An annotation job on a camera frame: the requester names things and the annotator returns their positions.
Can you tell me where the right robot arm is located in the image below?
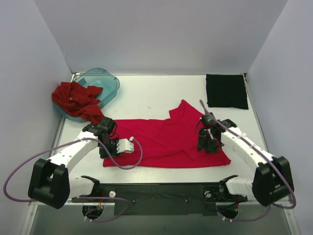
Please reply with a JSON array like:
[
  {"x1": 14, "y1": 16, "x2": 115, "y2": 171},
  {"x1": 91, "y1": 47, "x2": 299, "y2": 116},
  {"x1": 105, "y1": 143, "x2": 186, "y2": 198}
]
[{"x1": 197, "y1": 113, "x2": 295, "y2": 206}]

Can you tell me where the folded black t shirt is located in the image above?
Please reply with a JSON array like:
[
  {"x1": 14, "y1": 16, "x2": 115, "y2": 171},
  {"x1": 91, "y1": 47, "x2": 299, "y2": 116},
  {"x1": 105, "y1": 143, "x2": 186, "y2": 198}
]
[{"x1": 206, "y1": 74, "x2": 248, "y2": 110}]

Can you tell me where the purple cable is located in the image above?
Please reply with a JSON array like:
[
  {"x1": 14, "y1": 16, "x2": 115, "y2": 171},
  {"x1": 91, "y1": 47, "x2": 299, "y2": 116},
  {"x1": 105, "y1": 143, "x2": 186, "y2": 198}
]
[
  {"x1": 2, "y1": 138, "x2": 144, "y2": 223},
  {"x1": 200, "y1": 99, "x2": 296, "y2": 222}
]

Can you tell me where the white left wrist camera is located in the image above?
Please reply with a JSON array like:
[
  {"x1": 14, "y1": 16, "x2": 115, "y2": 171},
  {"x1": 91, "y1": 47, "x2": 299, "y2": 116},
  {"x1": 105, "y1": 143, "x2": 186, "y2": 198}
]
[{"x1": 116, "y1": 139, "x2": 134, "y2": 154}]

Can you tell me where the dark red t shirt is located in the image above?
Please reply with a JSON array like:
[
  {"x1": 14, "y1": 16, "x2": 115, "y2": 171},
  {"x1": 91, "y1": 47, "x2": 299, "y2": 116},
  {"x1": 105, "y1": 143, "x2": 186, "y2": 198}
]
[{"x1": 52, "y1": 81, "x2": 104, "y2": 124}]

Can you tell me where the aluminium frame rail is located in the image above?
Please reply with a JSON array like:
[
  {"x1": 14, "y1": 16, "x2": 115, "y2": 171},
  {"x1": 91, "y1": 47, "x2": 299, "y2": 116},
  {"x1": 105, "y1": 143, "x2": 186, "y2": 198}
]
[{"x1": 29, "y1": 193, "x2": 293, "y2": 206}]

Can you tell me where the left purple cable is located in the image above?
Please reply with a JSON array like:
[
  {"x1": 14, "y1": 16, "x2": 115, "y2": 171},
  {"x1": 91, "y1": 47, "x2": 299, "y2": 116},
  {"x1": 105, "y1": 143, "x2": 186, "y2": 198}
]
[{"x1": 2, "y1": 138, "x2": 144, "y2": 223}]

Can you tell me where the bright pink-red t shirt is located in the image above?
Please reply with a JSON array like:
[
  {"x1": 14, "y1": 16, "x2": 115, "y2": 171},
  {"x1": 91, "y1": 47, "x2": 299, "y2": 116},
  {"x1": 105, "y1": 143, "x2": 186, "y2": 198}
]
[{"x1": 103, "y1": 100, "x2": 231, "y2": 168}]

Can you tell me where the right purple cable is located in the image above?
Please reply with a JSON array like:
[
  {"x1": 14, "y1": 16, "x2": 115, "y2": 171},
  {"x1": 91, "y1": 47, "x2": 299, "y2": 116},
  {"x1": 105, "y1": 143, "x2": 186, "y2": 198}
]
[{"x1": 200, "y1": 99, "x2": 296, "y2": 222}]

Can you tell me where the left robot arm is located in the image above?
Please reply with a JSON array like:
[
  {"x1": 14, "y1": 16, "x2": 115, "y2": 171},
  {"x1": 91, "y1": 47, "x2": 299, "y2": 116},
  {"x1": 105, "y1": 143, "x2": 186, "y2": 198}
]
[{"x1": 28, "y1": 117, "x2": 119, "y2": 209}]

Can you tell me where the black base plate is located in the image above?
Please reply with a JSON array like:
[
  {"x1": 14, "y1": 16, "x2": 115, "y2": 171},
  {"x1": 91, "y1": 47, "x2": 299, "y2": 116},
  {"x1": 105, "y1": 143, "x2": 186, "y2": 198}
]
[{"x1": 72, "y1": 183, "x2": 247, "y2": 216}]

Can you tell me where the blue plastic tub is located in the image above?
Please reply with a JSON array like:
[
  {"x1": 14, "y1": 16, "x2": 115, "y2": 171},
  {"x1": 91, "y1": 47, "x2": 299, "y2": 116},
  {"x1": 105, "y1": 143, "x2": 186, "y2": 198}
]
[{"x1": 53, "y1": 68, "x2": 120, "y2": 122}]

